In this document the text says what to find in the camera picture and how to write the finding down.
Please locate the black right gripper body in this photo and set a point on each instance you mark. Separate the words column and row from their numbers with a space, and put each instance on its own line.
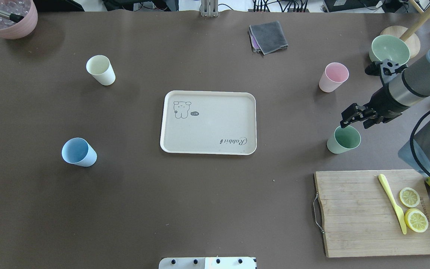
column 381, row 102

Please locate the wooden cutting board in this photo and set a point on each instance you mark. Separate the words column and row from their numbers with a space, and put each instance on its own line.
column 358, row 219

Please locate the light blue cup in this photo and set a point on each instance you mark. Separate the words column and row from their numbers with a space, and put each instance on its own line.
column 78, row 152

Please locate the pink cup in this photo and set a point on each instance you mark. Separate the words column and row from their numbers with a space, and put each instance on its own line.
column 334, row 75

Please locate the cream rabbit tray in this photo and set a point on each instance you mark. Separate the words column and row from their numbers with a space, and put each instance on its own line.
column 205, row 122

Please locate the aluminium frame post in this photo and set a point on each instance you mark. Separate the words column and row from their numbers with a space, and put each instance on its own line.
column 209, row 8

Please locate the green bowl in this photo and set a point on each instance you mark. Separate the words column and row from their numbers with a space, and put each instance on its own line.
column 389, row 47

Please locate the cream cup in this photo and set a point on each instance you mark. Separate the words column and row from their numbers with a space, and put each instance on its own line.
column 100, row 68

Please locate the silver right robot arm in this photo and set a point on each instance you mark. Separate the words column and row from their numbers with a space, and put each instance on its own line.
column 402, row 88

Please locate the yellow plastic knife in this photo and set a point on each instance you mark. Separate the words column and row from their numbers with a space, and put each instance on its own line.
column 397, row 209

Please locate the green cup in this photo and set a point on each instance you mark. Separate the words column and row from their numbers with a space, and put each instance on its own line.
column 343, row 140

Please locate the grey folded cloth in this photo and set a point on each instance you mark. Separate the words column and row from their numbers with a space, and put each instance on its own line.
column 267, row 38

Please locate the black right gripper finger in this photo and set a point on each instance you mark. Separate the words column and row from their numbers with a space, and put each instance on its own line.
column 351, row 114

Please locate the lemon slice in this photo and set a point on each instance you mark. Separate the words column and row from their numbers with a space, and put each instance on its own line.
column 416, row 220
column 409, row 197

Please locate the wooden stand with base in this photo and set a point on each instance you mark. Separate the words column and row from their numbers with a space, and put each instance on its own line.
column 408, row 34

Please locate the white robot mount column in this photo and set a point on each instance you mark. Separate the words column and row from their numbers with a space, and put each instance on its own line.
column 208, row 263

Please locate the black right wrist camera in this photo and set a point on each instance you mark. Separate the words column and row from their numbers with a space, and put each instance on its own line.
column 386, row 70

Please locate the pink bowl with ice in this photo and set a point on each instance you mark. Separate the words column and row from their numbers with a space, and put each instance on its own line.
column 26, row 8

